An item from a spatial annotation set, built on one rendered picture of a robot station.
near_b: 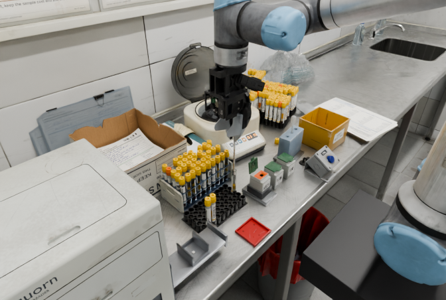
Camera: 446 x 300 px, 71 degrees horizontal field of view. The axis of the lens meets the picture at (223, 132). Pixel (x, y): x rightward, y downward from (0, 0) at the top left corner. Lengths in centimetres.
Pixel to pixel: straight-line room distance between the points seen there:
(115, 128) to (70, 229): 65
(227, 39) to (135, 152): 55
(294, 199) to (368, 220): 22
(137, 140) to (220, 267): 54
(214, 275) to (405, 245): 41
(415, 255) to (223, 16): 53
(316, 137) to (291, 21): 65
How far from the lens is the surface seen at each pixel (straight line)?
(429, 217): 57
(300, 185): 103
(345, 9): 65
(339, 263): 77
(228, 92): 71
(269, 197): 95
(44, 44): 104
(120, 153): 108
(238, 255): 83
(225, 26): 66
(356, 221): 86
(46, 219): 56
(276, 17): 59
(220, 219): 88
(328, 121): 128
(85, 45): 109
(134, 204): 53
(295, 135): 107
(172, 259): 78
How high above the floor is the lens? 154
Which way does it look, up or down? 32 degrees down
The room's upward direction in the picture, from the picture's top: straight up
